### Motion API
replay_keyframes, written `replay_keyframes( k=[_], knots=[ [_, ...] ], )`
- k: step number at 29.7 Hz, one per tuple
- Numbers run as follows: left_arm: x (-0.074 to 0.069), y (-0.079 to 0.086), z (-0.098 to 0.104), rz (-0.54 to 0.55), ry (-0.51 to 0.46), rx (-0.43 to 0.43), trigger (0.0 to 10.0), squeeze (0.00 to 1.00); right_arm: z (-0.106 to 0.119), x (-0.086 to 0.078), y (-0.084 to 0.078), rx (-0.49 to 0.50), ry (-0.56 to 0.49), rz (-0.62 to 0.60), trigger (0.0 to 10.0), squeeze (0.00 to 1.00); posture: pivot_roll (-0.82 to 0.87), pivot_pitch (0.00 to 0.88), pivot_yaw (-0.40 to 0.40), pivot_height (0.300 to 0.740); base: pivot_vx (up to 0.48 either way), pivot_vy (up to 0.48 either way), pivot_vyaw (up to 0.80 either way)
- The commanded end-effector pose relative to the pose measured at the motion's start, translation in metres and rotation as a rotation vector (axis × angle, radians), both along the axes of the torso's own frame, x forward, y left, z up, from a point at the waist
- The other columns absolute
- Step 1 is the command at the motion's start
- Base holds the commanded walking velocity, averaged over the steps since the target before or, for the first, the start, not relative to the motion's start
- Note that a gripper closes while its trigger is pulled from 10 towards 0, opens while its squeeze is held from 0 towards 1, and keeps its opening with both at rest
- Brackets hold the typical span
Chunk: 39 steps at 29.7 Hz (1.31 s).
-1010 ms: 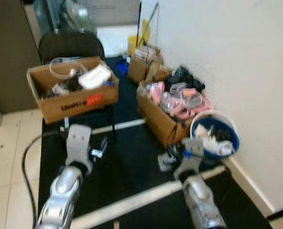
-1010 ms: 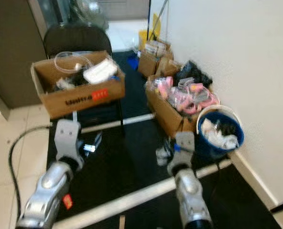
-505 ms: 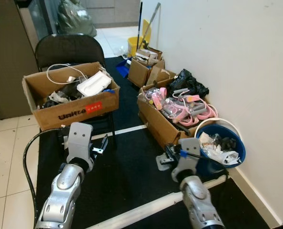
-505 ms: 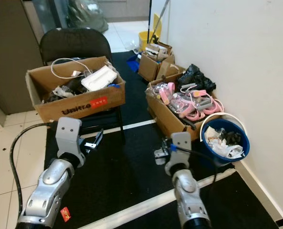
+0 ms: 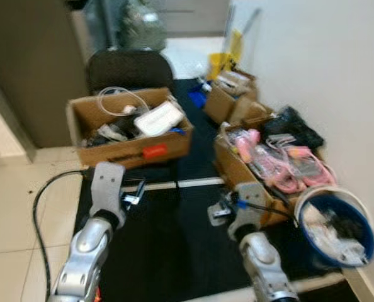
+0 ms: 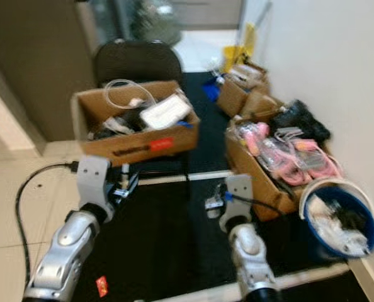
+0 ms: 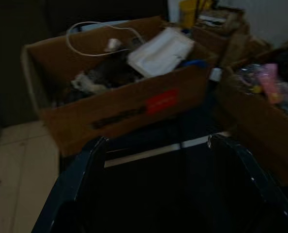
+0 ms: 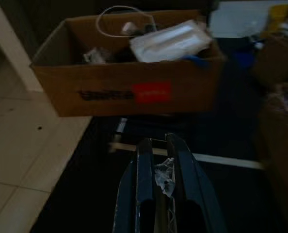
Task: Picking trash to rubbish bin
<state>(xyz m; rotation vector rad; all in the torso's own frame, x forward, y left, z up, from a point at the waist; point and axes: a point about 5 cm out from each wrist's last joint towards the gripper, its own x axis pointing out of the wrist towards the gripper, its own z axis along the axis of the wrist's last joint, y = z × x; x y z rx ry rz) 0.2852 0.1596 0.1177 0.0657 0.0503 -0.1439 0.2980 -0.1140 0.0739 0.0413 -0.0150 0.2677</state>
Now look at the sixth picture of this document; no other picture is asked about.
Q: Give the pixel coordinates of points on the brown door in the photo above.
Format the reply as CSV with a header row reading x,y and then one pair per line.
x,y
36,63

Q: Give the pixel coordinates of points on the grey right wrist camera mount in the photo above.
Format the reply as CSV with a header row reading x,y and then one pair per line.
x,y
238,195

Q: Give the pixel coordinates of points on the pink plastic packets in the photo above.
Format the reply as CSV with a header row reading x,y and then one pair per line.
x,y
300,160

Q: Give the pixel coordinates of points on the pink toy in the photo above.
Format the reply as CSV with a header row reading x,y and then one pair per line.
x,y
256,133

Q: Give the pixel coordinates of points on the grey plastic sack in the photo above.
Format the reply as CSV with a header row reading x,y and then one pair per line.
x,y
158,22

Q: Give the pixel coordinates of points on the yellow mop bucket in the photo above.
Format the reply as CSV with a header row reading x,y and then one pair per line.
x,y
234,53

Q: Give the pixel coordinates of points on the blue rubbish bin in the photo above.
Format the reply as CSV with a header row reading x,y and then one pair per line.
x,y
360,201

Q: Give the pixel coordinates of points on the cardboard box of pink packets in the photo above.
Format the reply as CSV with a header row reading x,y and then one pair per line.
x,y
253,170

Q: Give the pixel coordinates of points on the black floor mat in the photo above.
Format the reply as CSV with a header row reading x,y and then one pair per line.
x,y
168,251

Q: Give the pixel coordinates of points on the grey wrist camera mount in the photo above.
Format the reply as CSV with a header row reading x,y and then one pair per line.
x,y
94,179
238,195

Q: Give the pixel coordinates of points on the large cardboard box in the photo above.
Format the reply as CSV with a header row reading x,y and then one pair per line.
x,y
118,148

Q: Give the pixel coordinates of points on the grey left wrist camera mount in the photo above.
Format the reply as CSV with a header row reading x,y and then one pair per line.
x,y
94,179

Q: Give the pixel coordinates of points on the red scrap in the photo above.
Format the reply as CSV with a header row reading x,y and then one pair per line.
x,y
102,286

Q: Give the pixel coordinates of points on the white rubbish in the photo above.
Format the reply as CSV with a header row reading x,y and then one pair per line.
x,y
328,223

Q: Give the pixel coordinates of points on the blue small object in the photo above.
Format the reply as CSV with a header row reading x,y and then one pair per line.
x,y
211,91

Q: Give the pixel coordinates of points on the black bag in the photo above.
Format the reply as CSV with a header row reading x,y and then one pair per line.
x,y
300,119

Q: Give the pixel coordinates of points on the clear tubing loop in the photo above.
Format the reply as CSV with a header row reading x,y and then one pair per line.
x,y
118,81

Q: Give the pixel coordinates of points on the white flat device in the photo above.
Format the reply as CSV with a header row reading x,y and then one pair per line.
x,y
165,112

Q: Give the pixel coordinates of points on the small cardboard box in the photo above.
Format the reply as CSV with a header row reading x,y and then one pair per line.
x,y
234,97

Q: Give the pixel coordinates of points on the black office chair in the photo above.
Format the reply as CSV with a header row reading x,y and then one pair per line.
x,y
136,63

